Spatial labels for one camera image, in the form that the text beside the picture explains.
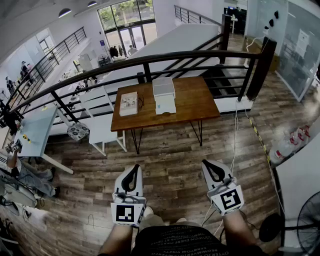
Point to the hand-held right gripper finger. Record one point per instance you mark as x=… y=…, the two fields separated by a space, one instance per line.
x=226 y=173
x=207 y=175

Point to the white storage box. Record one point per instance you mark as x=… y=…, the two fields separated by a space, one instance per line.
x=163 y=95

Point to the pack of water bottles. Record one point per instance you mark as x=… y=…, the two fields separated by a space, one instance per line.
x=287 y=147

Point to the black coats on rack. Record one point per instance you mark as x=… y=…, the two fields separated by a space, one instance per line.
x=115 y=51

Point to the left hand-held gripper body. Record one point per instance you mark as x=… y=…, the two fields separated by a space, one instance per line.
x=128 y=212

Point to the paper notice on glass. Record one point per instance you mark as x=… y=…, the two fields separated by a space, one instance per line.
x=303 y=42

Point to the white chair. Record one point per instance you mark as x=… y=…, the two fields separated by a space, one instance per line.
x=100 y=125

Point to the white counter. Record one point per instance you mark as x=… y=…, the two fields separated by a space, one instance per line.
x=300 y=180

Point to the light blue table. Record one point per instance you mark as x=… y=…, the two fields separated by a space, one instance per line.
x=35 y=135

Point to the grey picture book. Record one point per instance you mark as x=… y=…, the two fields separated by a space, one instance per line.
x=128 y=103

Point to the person's khaki shorts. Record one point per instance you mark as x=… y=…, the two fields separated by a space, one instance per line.
x=156 y=221

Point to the black rectangular block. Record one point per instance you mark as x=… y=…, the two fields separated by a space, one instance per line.
x=140 y=78

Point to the black standing fan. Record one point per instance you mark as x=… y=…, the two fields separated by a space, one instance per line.
x=307 y=220

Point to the person's light shoe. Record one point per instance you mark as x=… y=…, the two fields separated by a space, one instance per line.
x=148 y=212

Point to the dark metal railing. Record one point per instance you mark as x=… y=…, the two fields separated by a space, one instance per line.
x=175 y=55

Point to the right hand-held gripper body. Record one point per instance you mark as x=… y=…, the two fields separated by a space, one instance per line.
x=228 y=198

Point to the person's right forearm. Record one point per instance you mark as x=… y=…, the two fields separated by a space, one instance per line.
x=237 y=230

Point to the dome pendant lamp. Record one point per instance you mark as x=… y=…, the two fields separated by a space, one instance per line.
x=65 y=13
x=92 y=3

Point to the glass entrance doors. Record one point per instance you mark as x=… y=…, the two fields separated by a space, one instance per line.
x=127 y=25

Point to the wooden table with black legs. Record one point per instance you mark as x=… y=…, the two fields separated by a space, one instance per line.
x=195 y=105

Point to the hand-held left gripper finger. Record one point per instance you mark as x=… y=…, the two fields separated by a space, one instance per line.
x=118 y=185
x=140 y=182

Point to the yellow black floor tape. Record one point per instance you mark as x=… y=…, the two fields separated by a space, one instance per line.
x=260 y=140

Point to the person's black printed shirt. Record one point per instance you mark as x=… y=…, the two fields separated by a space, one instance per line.
x=180 y=242

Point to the cardboard boxes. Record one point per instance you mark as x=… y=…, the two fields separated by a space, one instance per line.
x=260 y=52

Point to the black eyeglasses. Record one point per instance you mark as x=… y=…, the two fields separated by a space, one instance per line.
x=141 y=102

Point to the person's left forearm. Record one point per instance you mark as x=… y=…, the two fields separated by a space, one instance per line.
x=117 y=240

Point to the patterned round cushion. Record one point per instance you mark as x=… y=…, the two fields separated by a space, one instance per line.
x=78 y=131

